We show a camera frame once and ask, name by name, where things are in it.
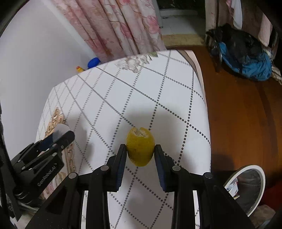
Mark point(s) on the yellow orange bottle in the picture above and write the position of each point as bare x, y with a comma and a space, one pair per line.
79, 69

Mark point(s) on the yellow lemon peel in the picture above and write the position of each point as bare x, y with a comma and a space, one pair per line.
140, 146

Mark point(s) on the gold ornate oval mirror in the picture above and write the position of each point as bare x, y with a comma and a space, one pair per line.
61, 140

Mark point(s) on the hanging clothes rack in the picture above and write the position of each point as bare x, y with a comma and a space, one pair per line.
246, 16

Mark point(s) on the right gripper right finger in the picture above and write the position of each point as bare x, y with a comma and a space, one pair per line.
217, 208

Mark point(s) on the white checked tablecloth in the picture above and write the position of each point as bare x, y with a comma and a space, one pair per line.
162, 92

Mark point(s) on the blue and black clothes pile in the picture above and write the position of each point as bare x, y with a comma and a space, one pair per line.
239, 52

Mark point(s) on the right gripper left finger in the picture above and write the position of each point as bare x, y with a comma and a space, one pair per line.
63, 209

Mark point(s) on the pink floral curtain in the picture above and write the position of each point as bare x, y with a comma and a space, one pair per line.
114, 29

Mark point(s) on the white round trash bin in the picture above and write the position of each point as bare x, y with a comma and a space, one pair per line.
246, 185

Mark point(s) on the clear plastic lid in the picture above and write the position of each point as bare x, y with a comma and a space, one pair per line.
59, 130

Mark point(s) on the blue bottle cap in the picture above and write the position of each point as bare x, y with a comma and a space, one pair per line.
93, 62

